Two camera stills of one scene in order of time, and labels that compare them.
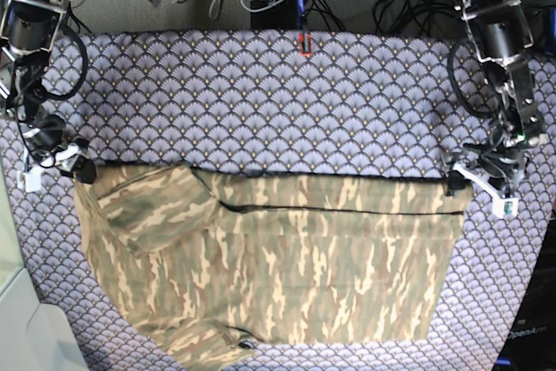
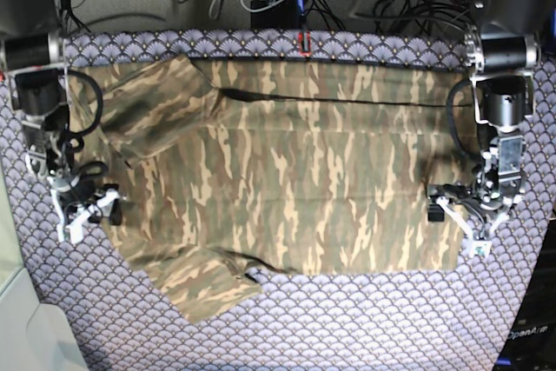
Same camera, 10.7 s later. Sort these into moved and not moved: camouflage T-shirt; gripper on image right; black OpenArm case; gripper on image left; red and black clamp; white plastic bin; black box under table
Moved: gripper on image left; gripper on image right; camouflage T-shirt
Not moved: black box under table; white plastic bin; red and black clamp; black OpenArm case
